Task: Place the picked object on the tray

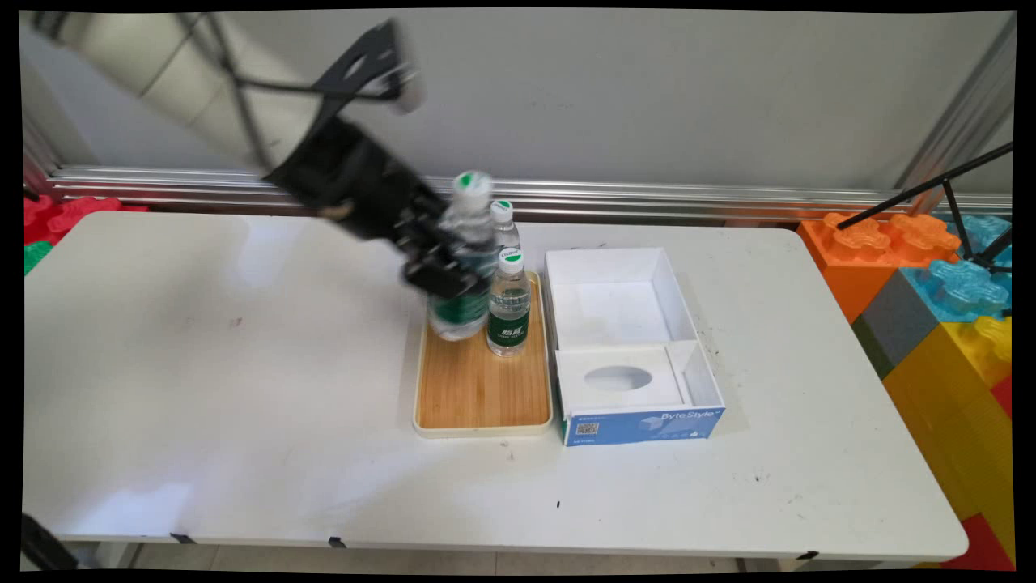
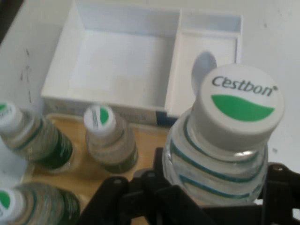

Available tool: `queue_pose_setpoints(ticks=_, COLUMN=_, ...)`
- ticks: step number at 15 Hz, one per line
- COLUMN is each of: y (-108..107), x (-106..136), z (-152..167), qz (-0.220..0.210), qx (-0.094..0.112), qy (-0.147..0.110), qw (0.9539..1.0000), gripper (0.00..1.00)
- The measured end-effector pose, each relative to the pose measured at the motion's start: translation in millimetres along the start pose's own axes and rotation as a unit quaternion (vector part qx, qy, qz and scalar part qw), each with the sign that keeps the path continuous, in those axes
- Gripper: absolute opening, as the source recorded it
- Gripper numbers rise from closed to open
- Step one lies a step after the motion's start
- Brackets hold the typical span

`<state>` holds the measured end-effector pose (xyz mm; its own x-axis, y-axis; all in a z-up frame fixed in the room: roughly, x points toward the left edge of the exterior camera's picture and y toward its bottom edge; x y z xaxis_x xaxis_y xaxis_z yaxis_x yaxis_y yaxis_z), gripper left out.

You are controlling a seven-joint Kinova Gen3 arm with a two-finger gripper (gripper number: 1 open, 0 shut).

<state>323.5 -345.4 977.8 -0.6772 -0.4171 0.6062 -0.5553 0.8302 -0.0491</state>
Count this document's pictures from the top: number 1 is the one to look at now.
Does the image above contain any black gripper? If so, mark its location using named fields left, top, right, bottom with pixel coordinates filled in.
left=262, top=116, right=481, bottom=301

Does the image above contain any water bottle green label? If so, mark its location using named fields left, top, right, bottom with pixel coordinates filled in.
left=490, top=199, right=522, bottom=254
left=486, top=248, right=533, bottom=359
left=427, top=169, right=499, bottom=342

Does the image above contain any bamboo tray white rim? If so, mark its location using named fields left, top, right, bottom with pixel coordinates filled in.
left=412, top=269, right=554, bottom=440

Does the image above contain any white box blue front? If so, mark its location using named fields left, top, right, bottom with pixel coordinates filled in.
left=543, top=246, right=727, bottom=448

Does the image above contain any red toy bricks pile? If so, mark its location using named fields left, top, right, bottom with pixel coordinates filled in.
left=23, top=194, right=151, bottom=247

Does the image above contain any orange giant toy brick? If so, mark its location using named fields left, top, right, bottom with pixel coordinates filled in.
left=796, top=211, right=962, bottom=324

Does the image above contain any black tripod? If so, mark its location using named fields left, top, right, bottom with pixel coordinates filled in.
left=835, top=141, right=1015, bottom=274

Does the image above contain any light blue giant toy brick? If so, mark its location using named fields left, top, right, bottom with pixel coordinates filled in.
left=899, top=257, right=1013, bottom=324
left=943, top=213, right=1013, bottom=264

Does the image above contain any yellow giant toy brick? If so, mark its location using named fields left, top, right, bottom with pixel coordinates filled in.
left=881, top=314, right=1016, bottom=561

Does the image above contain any red giant toy brick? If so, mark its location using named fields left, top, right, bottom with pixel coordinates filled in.
left=939, top=512, right=1016, bottom=572

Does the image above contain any aluminium wall rail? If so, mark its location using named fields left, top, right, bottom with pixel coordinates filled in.
left=45, top=165, right=1013, bottom=222

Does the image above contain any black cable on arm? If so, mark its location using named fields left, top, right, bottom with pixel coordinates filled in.
left=181, top=12, right=405, bottom=176

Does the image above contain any black cable black plug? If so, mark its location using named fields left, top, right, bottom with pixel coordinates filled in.
left=20, top=513, right=80, bottom=572

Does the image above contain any aluminium frame post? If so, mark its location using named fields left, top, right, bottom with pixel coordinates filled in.
left=894, top=16, right=1017, bottom=195

